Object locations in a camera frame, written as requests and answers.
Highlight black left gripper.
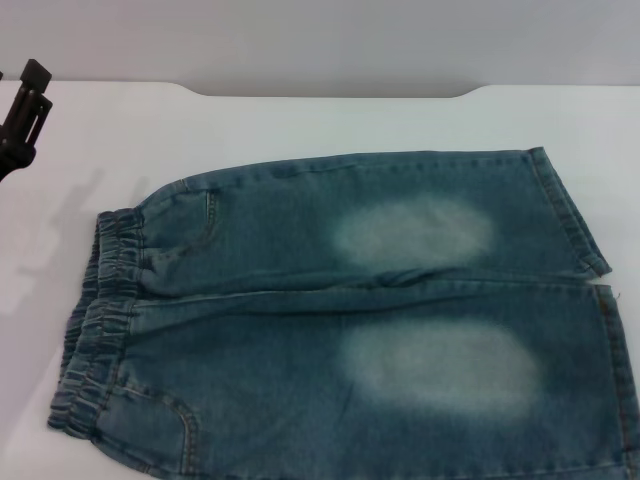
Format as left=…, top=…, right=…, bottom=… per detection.
left=0, top=58, right=54, bottom=184

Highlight blue denim shorts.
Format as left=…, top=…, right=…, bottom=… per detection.
left=47, top=145, right=640, bottom=480

